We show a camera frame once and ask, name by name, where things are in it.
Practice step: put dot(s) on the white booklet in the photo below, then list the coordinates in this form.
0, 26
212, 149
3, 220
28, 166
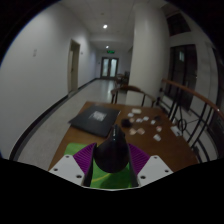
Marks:
176, 130

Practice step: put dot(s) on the glazed double door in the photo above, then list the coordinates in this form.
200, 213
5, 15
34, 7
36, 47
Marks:
110, 67

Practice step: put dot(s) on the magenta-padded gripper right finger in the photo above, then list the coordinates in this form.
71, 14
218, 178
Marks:
153, 168

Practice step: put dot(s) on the green mouse pad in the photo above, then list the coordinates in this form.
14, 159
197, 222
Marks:
110, 180

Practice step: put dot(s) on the black flat box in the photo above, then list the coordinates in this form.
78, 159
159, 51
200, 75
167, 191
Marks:
95, 121

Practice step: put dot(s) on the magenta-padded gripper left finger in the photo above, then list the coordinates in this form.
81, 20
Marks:
68, 168

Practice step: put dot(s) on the green exit sign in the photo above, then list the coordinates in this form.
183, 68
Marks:
111, 51

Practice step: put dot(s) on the small pale sticker card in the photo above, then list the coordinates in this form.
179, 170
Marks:
130, 114
145, 118
132, 120
139, 120
153, 122

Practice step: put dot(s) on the small white box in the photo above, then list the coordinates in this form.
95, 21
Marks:
136, 111

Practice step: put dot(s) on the beige sticker card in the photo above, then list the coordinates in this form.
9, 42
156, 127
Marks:
132, 131

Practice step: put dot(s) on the corridor side door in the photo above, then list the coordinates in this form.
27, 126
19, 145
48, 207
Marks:
74, 66

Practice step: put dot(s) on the red and white sticker card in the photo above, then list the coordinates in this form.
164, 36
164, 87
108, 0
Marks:
159, 128

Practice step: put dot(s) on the wooden armchair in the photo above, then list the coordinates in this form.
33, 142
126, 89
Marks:
130, 88
122, 78

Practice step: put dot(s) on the dark tall window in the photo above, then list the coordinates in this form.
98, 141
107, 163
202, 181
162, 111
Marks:
183, 76

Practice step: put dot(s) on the orange sticker card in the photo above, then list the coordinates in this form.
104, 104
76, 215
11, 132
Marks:
141, 131

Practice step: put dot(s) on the black vertical computer mouse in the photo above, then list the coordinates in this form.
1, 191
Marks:
111, 153

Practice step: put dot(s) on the wood-topped black metal railing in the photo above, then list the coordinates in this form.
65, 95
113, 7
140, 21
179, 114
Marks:
190, 90

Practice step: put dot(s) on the small black block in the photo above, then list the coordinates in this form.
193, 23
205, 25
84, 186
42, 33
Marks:
126, 122

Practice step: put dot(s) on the white wall plate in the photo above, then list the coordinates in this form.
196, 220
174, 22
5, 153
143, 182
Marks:
34, 52

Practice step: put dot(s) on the dark transom window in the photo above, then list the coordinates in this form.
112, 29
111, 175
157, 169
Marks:
181, 24

